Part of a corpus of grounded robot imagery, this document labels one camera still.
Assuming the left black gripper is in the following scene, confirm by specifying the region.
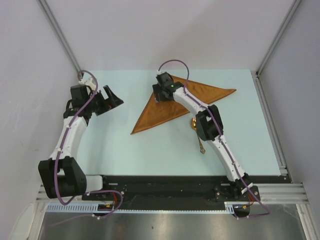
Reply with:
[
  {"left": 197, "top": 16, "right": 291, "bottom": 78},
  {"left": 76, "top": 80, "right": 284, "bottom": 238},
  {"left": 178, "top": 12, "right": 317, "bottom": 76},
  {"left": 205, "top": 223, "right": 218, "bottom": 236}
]
[{"left": 85, "top": 85, "right": 123, "bottom": 116}]

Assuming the orange satin napkin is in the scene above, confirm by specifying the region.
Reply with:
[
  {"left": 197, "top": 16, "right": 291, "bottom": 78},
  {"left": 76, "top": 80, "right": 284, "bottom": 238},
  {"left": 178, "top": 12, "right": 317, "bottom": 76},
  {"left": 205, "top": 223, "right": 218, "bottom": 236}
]
[{"left": 131, "top": 76, "right": 236, "bottom": 135}]

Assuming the gold ornate spoon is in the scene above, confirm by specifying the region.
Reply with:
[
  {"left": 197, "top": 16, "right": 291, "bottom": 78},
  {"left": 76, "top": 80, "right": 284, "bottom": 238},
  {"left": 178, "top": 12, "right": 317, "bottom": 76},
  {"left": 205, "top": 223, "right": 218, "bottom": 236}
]
[{"left": 190, "top": 117, "right": 206, "bottom": 155}]

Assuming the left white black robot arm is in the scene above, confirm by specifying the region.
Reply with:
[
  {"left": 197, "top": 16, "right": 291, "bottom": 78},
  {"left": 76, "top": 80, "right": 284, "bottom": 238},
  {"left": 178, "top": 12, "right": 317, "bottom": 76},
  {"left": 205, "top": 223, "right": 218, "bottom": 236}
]
[{"left": 38, "top": 84, "right": 123, "bottom": 200}]

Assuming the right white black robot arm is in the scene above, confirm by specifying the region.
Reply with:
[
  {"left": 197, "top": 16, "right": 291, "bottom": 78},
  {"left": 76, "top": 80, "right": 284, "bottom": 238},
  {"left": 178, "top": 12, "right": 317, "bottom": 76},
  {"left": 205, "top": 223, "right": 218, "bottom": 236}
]
[{"left": 152, "top": 71, "right": 255, "bottom": 201}]

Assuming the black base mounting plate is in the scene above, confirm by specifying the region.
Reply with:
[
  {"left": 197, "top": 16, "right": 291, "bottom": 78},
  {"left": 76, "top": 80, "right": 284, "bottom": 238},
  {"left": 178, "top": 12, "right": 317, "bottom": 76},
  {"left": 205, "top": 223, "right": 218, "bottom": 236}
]
[{"left": 82, "top": 175, "right": 260, "bottom": 210}]

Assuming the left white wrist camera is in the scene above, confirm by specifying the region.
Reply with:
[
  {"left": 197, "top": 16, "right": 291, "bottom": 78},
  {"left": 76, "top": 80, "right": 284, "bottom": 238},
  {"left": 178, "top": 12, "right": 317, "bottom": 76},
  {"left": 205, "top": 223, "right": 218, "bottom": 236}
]
[{"left": 79, "top": 77, "right": 97, "bottom": 90}]

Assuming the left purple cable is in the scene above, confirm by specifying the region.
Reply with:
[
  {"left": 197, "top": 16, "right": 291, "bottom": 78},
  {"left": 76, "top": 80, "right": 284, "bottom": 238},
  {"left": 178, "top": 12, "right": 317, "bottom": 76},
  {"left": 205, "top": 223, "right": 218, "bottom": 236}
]
[{"left": 48, "top": 69, "right": 124, "bottom": 227}]

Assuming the purple cable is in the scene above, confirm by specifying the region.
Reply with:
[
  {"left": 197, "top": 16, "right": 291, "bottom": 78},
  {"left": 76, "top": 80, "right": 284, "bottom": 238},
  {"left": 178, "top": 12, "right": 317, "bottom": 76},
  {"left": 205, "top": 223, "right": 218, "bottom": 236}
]
[
  {"left": 48, "top": 69, "right": 124, "bottom": 227},
  {"left": 158, "top": 59, "right": 271, "bottom": 218}
]

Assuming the left aluminium corner post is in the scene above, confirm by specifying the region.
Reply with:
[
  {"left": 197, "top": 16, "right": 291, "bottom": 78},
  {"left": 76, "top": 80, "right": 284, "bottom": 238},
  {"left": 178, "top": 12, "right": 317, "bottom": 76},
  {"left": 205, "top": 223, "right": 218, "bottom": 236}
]
[{"left": 36, "top": 0, "right": 81, "bottom": 73}]

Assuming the aluminium corner post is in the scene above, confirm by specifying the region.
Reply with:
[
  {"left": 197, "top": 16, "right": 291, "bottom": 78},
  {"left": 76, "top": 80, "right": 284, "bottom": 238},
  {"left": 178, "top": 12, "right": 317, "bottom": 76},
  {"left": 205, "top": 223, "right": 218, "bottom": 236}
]
[
  {"left": 36, "top": 0, "right": 81, "bottom": 73},
  {"left": 255, "top": 0, "right": 303, "bottom": 76}
]

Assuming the right aluminium corner post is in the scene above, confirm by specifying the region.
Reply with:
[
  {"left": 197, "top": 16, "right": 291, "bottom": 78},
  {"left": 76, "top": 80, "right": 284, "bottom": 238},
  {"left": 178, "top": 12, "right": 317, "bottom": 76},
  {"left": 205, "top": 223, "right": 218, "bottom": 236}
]
[{"left": 255, "top": 0, "right": 303, "bottom": 76}]

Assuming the white slotted cable duct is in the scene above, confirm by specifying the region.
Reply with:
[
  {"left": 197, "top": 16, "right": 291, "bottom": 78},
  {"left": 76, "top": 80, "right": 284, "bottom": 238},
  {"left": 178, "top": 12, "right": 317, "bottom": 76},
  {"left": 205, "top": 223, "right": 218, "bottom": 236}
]
[{"left": 46, "top": 202, "right": 251, "bottom": 215}]

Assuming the aluminium frame rail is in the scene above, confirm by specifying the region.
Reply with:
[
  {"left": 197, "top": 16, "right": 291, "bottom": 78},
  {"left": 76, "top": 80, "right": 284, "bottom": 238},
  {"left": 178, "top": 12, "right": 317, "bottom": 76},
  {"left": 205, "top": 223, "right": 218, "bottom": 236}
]
[{"left": 35, "top": 183, "right": 309, "bottom": 204}]

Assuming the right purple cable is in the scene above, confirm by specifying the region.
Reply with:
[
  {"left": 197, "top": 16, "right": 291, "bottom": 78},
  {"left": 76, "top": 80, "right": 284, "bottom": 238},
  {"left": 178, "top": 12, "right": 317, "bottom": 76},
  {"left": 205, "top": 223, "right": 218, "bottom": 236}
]
[{"left": 158, "top": 59, "right": 271, "bottom": 218}]

